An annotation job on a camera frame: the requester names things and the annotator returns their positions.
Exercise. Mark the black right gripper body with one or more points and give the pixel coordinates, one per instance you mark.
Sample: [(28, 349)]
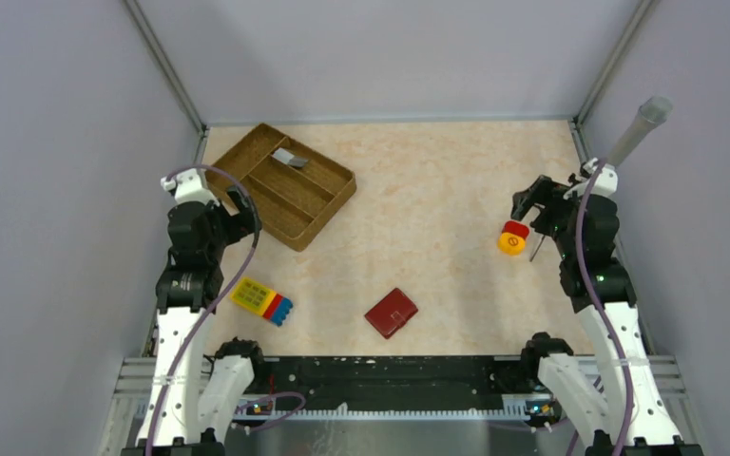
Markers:
[(553, 218)]

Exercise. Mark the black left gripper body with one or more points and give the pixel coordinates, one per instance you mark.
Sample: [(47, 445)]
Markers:
[(230, 228)]

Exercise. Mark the brown woven divided tray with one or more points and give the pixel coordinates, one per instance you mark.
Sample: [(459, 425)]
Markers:
[(294, 205)]

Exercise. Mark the grey credit cards stack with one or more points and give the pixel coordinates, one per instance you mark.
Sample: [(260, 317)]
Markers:
[(287, 157)]

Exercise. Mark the red leather card holder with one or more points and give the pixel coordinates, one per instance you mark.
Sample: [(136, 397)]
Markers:
[(391, 313)]

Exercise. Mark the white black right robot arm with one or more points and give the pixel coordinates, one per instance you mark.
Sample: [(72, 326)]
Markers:
[(624, 413)]

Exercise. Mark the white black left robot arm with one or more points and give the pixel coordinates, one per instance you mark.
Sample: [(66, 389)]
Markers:
[(212, 211)]

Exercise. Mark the black mini tripod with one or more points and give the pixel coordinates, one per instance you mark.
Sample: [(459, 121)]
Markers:
[(536, 249)]

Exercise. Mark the yellow red emergency stop button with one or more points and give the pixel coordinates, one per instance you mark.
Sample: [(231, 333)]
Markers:
[(513, 238)]

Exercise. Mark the yellow red blue toy block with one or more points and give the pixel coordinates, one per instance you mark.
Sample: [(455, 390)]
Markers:
[(261, 300)]

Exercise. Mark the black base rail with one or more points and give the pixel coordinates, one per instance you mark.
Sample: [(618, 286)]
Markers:
[(437, 383)]

